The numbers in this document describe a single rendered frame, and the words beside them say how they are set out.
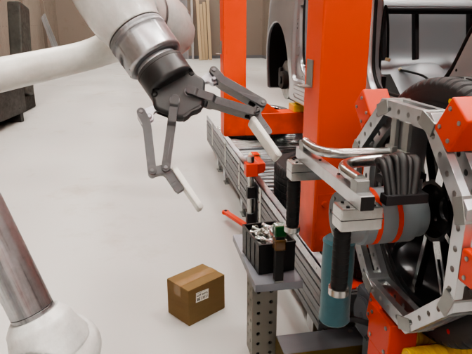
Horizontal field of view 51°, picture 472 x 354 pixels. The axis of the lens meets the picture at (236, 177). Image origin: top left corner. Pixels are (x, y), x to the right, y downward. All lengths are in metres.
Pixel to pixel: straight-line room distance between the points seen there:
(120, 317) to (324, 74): 1.46
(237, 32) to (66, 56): 2.63
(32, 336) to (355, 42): 1.23
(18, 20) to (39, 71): 7.46
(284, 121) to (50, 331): 2.75
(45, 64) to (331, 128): 1.01
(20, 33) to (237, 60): 5.32
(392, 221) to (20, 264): 0.85
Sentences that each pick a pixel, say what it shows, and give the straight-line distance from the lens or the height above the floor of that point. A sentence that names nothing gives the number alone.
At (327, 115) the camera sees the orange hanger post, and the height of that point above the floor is 1.01.
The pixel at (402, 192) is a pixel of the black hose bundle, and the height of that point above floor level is 0.98.
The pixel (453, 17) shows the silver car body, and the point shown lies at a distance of 4.22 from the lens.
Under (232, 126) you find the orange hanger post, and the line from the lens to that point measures 3.57.
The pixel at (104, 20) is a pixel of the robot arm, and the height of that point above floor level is 1.30.
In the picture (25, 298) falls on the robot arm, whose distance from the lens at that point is 1.22.
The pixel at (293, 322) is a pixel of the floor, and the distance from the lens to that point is 2.36.
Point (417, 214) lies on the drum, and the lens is 1.24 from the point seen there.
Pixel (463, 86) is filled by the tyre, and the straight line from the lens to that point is 1.21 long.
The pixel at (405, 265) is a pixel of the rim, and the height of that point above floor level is 0.64.
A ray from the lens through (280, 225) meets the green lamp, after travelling 1.65.
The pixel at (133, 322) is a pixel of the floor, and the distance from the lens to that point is 2.39.
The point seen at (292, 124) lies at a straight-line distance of 3.68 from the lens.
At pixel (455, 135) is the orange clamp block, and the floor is 1.09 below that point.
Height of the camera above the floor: 1.30
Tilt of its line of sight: 17 degrees down
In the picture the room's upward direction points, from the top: straight up
